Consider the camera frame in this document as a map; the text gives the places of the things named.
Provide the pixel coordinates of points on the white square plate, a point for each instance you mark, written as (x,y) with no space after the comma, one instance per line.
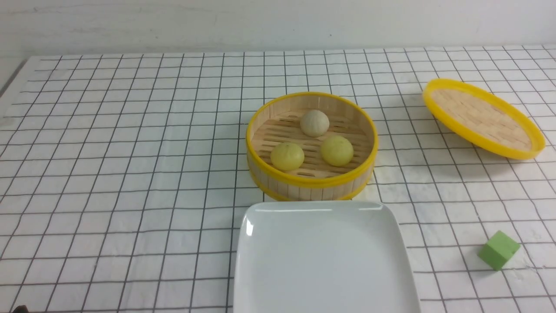
(322,257)

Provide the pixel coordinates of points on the green cube block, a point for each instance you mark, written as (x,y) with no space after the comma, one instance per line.
(498,250)

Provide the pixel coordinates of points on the yellow steamed bun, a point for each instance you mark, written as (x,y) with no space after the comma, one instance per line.
(287,156)
(337,151)

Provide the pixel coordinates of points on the yellow rimmed bamboo steamer basket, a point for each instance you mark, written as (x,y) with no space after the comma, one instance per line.
(278,121)

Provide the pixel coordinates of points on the white steamed bun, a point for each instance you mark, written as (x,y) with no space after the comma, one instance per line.
(314,123)

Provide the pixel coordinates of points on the yellow rimmed bamboo steamer lid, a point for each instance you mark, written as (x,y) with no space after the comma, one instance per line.
(483,119)

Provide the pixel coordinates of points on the white checkered tablecloth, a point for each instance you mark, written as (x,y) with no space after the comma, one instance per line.
(124,178)

